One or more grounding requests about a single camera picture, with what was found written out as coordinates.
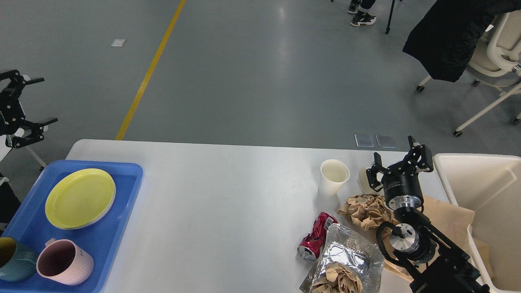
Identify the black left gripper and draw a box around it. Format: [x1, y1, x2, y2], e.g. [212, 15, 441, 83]
[0, 69, 59, 149]

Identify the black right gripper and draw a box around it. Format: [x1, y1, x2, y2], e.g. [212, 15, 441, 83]
[366, 136, 434, 211]

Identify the brown paper bag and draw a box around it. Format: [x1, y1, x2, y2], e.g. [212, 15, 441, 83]
[383, 195, 477, 282]

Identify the yellow plastic plate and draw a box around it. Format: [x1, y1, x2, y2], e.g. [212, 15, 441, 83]
[45, 168, 116, 230]

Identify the silver foil bag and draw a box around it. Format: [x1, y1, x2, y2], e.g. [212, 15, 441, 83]
[300, 224, 385, 293]

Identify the brown paper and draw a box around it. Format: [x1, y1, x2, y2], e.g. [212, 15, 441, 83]
[311, 262, 363, 293]

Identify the teal mug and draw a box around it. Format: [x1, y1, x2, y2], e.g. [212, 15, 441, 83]
[0, 237, 38, 282]

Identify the pink ribbed mug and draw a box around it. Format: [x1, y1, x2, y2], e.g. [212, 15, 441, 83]
[36, 238, 94, 286]

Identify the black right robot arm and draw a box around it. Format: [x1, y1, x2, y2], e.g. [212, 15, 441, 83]
[366, 136, 490, 293]

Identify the white side table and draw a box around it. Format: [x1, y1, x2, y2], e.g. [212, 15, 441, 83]
[0, 135, 47, 171]

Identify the crumpled brown paper ball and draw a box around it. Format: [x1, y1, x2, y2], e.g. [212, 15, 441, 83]
[337, 194, 399, 231]

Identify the white paper cup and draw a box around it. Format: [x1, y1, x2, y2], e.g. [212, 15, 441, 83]
[318, 159, 350, 196]

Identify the white plastic bin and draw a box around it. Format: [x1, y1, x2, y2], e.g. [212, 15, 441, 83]
[433, 153, 521, 293]

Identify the blue plastic tray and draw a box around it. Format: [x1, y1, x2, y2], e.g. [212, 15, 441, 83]
[0, 160, 143, 293]

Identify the crushed red soda can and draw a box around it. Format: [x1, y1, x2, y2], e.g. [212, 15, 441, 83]
[297, 212, 337, 261]

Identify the light green plate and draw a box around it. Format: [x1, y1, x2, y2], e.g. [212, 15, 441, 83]
[55, 182, 116, 230]

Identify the black tripod leg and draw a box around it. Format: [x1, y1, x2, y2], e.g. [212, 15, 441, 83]
[385, 0, 396, 35]

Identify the black jacket on chair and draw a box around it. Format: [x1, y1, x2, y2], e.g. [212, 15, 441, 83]
[403, 0, 521, 82]

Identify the white office chair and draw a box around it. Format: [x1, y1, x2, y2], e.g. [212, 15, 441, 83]
[416, 8, 521, 137]

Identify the person in black clothes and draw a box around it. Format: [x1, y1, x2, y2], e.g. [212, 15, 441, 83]
[348, 0, 376, 27]

